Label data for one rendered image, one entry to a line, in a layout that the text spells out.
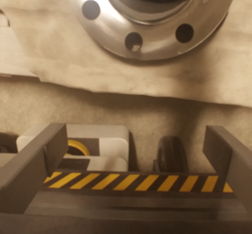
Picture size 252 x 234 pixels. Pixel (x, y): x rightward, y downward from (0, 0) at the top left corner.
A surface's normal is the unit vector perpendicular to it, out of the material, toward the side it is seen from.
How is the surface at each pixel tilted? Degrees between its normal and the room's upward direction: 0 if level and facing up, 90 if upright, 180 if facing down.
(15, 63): 0
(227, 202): 0
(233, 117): 0
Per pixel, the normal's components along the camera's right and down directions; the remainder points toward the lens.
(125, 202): -0.04, 0.30
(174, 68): -0.08, 0.54
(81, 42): 0.65, -0.27
